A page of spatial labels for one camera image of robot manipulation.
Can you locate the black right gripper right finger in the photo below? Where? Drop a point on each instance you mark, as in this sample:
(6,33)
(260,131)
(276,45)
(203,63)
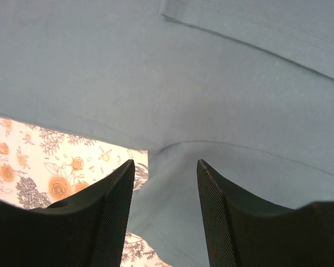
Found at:
(242,229)

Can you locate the blue-grey t shirt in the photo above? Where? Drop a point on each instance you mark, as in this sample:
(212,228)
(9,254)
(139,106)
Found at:
(247,86)

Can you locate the floral table mat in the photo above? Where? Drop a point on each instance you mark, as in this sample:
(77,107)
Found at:
(39,166)

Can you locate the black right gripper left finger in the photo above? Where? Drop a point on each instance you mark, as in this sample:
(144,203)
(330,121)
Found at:
(85,229)

